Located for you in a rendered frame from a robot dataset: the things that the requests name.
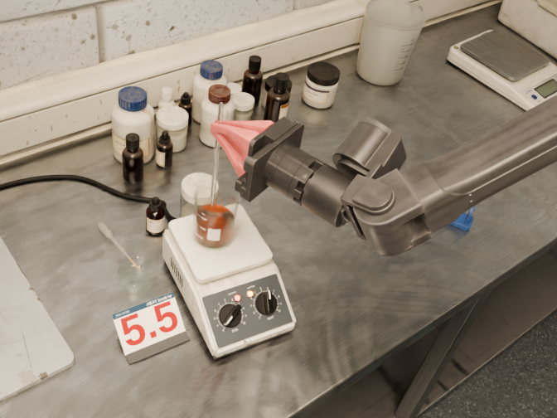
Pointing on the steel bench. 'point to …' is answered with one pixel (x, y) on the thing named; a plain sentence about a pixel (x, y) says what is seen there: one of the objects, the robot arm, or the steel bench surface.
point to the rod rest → (464, 221)
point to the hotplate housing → (186, 280)
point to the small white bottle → (166, 98)
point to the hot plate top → (249, 256)
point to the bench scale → (506, 67)
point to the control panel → (215, 301)
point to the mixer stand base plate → (26, 333)
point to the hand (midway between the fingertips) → (218, 128)
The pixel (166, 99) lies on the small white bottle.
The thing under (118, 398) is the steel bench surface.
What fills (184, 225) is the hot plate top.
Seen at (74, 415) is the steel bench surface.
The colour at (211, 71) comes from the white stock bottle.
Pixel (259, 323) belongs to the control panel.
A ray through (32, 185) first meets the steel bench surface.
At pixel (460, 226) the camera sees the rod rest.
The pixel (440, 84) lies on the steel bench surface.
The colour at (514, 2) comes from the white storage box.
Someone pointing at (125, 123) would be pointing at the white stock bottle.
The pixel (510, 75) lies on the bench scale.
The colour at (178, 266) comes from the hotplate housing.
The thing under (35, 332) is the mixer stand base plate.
